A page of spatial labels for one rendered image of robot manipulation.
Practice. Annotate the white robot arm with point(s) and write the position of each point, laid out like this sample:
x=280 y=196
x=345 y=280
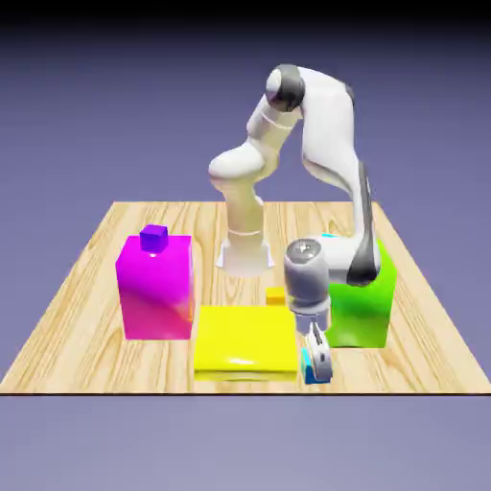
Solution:
x=330 y=126

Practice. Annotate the large yellow box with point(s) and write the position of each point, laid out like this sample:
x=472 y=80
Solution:
x=245 y=337

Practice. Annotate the small cyan cube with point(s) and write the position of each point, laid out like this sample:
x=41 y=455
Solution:
x=306 y=367

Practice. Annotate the large magenta box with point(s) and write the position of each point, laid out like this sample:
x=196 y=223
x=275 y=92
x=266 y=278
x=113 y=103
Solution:
x=155 y=291

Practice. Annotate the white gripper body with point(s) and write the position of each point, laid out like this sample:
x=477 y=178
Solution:
x=319 y=353

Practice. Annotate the large green box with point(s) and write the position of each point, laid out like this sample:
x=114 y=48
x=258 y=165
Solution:
x=360 y=314

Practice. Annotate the small orange cube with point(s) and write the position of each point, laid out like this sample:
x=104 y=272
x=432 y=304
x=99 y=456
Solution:
x=275 y=296

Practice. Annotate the small purple cube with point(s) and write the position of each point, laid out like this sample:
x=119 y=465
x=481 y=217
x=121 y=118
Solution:
x=153 y=238

